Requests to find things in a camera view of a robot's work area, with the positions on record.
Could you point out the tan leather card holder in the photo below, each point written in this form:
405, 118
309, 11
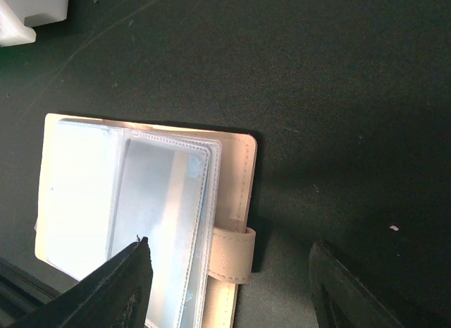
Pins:
103, 184

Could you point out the white bin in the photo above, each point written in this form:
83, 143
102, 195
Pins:
20, 17

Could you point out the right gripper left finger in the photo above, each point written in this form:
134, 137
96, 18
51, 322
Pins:
114, 295

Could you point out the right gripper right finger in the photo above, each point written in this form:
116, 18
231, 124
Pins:
340, 299

